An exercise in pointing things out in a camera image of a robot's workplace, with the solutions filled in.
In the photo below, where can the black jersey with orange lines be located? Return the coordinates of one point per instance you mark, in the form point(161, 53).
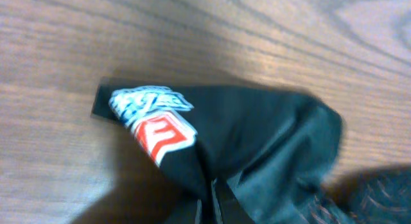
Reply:
point(247, 155)

